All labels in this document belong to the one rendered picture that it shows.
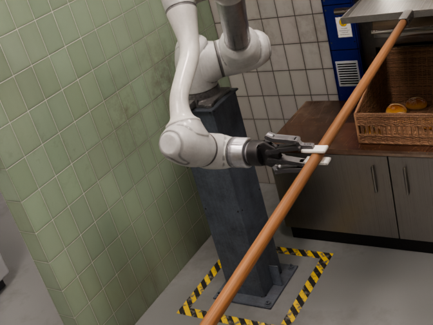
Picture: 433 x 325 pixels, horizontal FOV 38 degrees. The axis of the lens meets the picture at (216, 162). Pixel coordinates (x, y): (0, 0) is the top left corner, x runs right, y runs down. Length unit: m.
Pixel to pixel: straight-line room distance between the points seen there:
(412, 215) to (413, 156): 0.32
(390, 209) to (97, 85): 1.45
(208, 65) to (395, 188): 1.03
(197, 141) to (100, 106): 1.22
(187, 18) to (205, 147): 0.46
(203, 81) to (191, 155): 0.92
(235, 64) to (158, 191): 0.94
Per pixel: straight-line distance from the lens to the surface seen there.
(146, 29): 3.15
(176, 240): 3.37
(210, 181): 2.78
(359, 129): 2.94
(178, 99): 1.79
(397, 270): 3.10
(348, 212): 3.13
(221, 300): 1.34
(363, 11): 2.74
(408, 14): 2.52
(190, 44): 1.97
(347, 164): 2.97
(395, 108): 3.11
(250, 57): 2.53
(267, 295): 3.08
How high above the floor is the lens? 1.94
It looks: 26 degrees down
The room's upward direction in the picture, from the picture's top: 16 degrees counter-clockwise
